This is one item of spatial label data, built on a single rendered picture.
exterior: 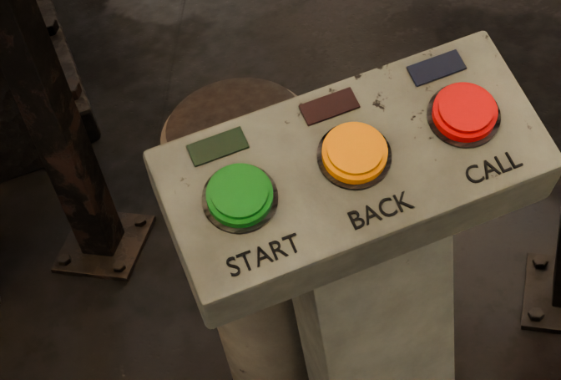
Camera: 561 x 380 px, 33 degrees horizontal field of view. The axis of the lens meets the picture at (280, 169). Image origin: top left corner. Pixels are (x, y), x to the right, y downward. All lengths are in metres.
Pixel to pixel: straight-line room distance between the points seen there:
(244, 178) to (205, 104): 0.21
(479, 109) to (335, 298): 0.15
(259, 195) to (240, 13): 1.23
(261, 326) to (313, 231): 0.29
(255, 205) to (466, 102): 0.15
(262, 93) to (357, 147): 0.20
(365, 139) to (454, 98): 0.06
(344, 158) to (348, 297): 0.10
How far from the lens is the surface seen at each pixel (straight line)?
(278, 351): 0.87
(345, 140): 0.57
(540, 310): 1.23
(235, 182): 0.56
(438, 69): 0.61
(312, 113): 0.59
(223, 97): 0.76
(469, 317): 1.24
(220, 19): 1.77
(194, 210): 0.56
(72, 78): 1.60
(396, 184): 0.57
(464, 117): 0.59
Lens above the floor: 1.00
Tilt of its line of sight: 44 degrees down
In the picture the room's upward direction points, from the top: 11 degrees counter-clockwise
